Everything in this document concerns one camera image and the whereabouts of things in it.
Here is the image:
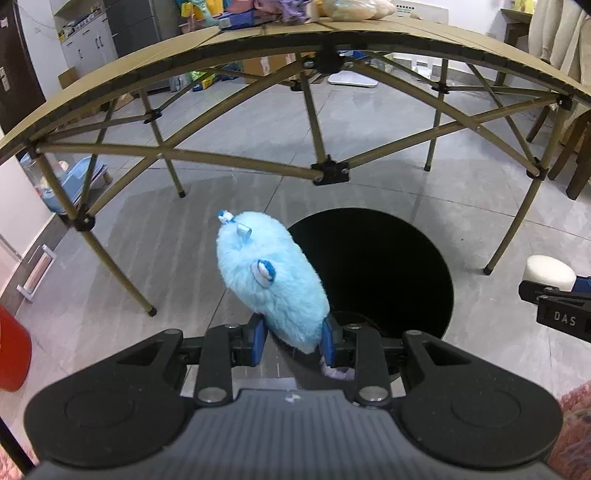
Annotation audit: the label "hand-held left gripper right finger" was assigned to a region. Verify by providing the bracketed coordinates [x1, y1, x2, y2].
[322, 316, 469, 408]

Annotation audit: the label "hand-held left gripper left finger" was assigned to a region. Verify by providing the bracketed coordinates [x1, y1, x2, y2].
[111, 316, 267, 408]

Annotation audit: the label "white foam cylinder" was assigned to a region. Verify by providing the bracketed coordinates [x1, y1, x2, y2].
[526, 255, 576, 292]

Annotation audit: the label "blue plush toy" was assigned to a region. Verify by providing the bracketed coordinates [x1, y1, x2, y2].
[217, 210, 356, 382]

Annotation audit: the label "black trash bin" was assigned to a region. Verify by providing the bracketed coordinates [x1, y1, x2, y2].
[283, 209, 455, 386]

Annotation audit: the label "purple satin cloth doll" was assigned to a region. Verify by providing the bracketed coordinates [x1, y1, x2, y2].
[277, 0, 315, 23]

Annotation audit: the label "yellow white plush toy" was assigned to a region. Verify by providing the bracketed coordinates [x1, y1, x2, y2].
[321, 0, 398, 21]

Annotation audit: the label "person's pink fuzzy clothing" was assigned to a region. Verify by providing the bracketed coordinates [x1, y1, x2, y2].
[0, 381, 591, 480]

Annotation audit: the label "tan folding camping table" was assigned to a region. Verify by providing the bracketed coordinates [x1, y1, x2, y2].
[0, 0, 591, 319]

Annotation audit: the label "red plastic bucket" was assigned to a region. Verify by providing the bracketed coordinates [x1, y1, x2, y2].
[0, 305, 33, 393]

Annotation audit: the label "light blue plastic tub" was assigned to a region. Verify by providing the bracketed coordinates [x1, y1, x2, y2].
[59, 156, 113, 204]

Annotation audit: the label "cream hooded jacket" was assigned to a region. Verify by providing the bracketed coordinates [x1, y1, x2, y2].
[526, 0, 591, 144]

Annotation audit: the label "clear container with blue lid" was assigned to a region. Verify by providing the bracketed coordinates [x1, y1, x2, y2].
[19, 152, 63, 215]

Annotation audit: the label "dark wooden side table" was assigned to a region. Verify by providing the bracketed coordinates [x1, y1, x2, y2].
[494, 21, 532, 88]

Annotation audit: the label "white bathroom scale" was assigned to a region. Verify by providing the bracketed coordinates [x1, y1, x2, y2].
[327, 69, 378, 88]

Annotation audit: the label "green printed bag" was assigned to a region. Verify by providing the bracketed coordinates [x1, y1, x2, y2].
[173, 69, 218, 92]

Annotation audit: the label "large taped cardboard box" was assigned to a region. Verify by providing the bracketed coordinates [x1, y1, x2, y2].
[240, 53, 298, 85]

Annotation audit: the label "blue rectangular box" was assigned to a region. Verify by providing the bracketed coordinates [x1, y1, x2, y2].
[217, 11, 283, 29]

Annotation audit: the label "white lower cabinets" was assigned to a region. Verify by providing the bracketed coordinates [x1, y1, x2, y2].
[60, 23, 121, 79]

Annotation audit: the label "dark brown door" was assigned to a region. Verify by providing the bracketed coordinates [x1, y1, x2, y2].
[0, 0, 47, 134]

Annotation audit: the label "black cable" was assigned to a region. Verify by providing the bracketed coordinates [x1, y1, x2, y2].
[0, 420, 29, 477]

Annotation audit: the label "white wall panel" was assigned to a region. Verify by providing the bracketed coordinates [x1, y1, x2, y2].
[394, 0, 450, 24]

